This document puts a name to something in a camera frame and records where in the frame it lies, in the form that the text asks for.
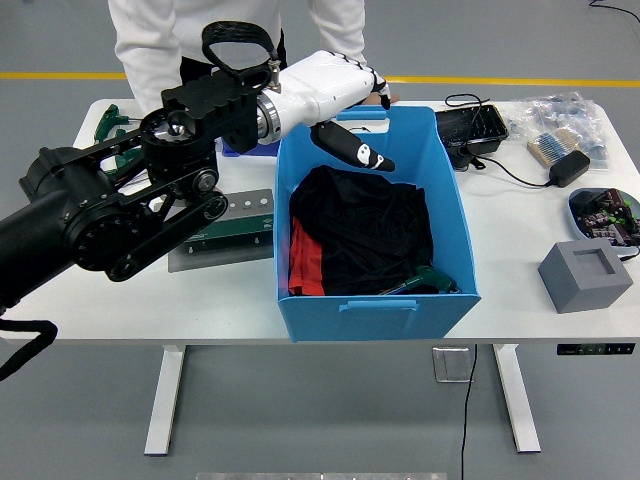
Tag black power adapter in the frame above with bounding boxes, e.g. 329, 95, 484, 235
548, 149, 591, 189

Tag white table leg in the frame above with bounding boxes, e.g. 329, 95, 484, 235
143, 344, 187, 457
492, 343, 542, 454

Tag large green T-handle hex key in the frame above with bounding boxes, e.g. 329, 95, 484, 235
378, 264, 460, 297

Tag clear bags of components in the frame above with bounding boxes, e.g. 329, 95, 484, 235
502, 91, 611, 174

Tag black floor cable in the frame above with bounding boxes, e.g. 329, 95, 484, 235
588, 0, 640, 26

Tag small blue parts bin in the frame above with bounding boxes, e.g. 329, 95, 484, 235
221, 138, 281, 159

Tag large blue plastic box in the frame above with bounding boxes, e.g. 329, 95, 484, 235
273, 105, 482, 344

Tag green grey hex key stand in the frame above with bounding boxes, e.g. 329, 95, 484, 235
184, 188, 275, 250

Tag person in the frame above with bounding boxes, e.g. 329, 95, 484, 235
107, 0, 401, 116

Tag light blue dish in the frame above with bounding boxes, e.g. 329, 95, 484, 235
567, 187, 640, 259

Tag black adapter cord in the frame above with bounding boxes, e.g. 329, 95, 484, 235
443, 92, 554, 189

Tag taped resistor strip bundle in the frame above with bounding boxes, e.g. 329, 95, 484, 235
526, 127, 584, 167

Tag black table control panel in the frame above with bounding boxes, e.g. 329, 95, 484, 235
556, 342, 636, 357

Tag metal floor socket cover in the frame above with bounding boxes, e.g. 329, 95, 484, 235
432, 346, 475, 384

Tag black plastic tray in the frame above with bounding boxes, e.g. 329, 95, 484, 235
432, 104, 510, 171

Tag loose electronic parts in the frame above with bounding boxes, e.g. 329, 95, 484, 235
571, 188, 640, 248

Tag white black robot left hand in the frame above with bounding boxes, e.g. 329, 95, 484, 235
272, 49, 397, 174

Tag grey cube box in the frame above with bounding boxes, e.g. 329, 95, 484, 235
537, 238, 634, 315

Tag black cloth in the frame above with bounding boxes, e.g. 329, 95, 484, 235
288, 164, 436, 297

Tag red cloth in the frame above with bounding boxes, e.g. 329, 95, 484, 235
288, 215, 325, 297

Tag person's left hand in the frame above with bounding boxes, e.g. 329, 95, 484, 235
360, 92, 401, 107

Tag black hanging cable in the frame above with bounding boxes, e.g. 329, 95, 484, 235
458, 344, 479, 480

